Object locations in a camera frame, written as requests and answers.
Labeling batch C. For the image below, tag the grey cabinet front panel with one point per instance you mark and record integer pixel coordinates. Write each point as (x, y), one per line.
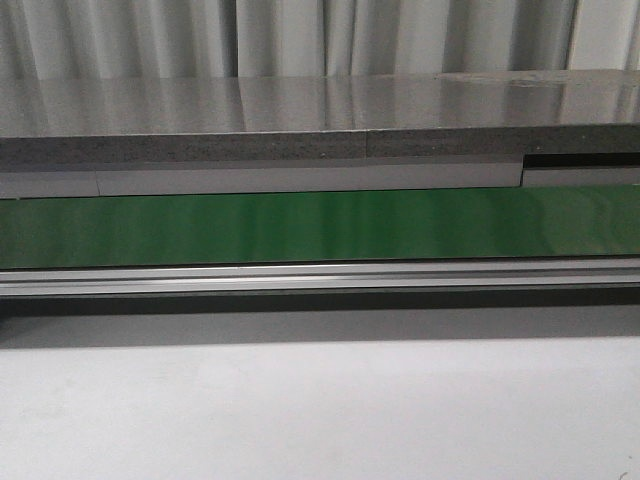
(268, 176)

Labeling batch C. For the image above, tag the green conveyor belt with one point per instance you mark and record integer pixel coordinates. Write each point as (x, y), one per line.
(57, 233)

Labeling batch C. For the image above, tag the grey stone countertop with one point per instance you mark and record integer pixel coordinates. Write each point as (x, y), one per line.
(130, 122)

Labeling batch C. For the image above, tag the grey cabinet drawer right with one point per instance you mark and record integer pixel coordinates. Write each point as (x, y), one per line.
(584, 169)

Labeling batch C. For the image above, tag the white pleated curtain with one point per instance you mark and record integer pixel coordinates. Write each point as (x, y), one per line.
(167, 39)

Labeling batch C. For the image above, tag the aluminium conveyor side rail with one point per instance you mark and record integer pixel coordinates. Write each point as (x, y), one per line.
(321, 277)

